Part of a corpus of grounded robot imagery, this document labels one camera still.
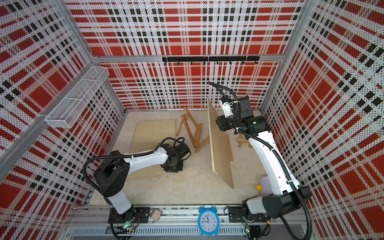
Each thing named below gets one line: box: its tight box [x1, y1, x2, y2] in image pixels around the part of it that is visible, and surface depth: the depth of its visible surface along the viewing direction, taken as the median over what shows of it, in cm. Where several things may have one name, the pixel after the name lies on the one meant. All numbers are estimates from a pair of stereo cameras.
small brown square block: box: [149, 208, 163, 222], surface depth 75 cm
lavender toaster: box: [256, 176, 274, 197], surface depth 79 cm
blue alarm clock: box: [198, 204, 220, 236], surface depth 72 cm
